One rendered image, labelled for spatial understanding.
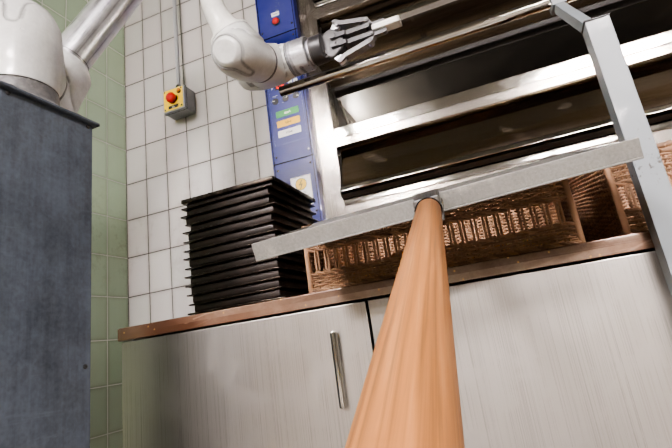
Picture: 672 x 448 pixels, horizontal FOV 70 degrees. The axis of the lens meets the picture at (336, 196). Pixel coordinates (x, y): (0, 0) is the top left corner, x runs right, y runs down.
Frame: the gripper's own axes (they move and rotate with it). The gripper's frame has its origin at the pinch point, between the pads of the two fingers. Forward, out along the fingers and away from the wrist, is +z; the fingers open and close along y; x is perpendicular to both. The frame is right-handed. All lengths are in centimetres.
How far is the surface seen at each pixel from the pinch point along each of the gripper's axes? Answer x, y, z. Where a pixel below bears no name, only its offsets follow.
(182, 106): -35, -22, -88
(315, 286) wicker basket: 6, 60, -25
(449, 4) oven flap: -29.3, -20.1, 15.2
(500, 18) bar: -6.3, 4.5, 25.8
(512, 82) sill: -44, 4, 27
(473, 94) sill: -43.5, 4.1, 15.5
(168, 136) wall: -42, -15, -101
